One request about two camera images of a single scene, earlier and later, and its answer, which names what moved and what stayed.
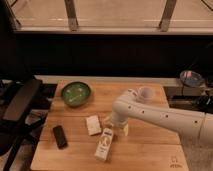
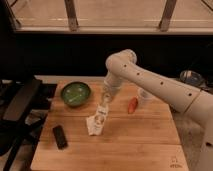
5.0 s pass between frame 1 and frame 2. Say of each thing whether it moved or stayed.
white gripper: moved
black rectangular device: stayed
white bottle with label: moved
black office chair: stayed
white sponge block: stayed
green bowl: stayed
